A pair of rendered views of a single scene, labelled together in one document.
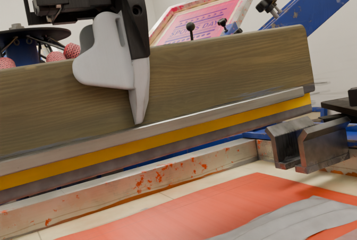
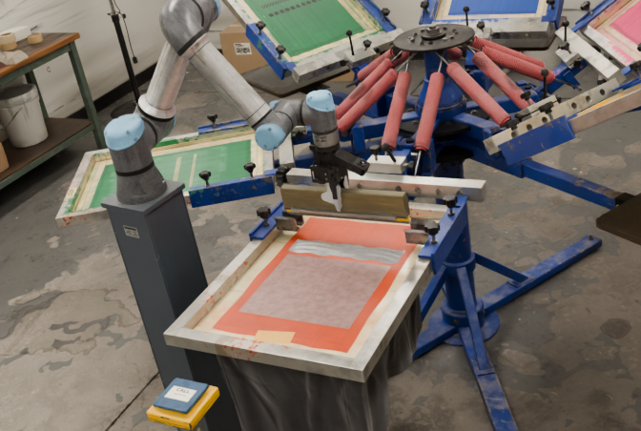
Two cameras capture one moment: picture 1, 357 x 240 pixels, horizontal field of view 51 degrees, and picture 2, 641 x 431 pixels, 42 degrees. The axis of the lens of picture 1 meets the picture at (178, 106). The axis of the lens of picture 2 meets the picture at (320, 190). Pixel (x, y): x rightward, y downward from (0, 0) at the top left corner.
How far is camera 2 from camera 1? 2.29 m
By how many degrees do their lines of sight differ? 59
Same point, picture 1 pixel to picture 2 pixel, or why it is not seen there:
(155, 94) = (345, 204)
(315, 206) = (387, 254)
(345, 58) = not seen: outside the picture
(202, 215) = (377, 237)
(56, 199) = not seen: hidden behind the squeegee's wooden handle
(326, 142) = (417, 236)
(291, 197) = (402, 247)
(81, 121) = (325, 205)
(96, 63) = (326, 196)
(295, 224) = (373, 256)
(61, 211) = not seen: hidden behind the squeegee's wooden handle
